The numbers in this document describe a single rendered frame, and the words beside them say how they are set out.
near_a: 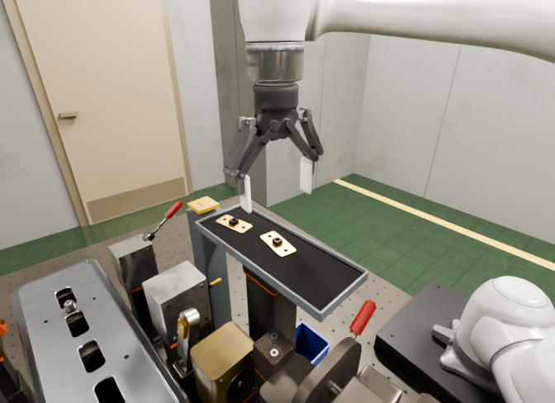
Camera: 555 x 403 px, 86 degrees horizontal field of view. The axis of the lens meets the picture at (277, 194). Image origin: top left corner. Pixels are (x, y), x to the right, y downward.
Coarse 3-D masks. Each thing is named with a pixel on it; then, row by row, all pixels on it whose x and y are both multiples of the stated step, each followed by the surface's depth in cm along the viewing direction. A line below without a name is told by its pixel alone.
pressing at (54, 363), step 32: (32, 288) 73; (64, 288) 73; (96, 288) 73; (32, 320) 64; (64, 320) 64; (96, 320) 64; (128, 320) 64; (32, 352) 58; (64, 352) 57; (128, 352) 57; (32, 384) 52; (64, 384) 52; (96, 384) 52; (128, 384) 52; (160, 384) 52
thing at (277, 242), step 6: (270, 234) 65; (276, 234) 65; (264, 240) 62; (270, 240) 62; (276, 240) 61; (282, 240) 61; (270, 246) 61; (276, 246) 61; (282, 246) 61; (288, 246) 61; (276, 252) 59; (282, 252) 59; (288, 252) 59; (294, 252) 59
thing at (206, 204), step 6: (204, 198) 80; (210, 198) 80; (192, 204) 77; (198, 204) 77; (204, 204) 77; (210, 204) 77; (216, 204) 78; (198, 210) 75; (204, 210) 75; (210, 210) 77
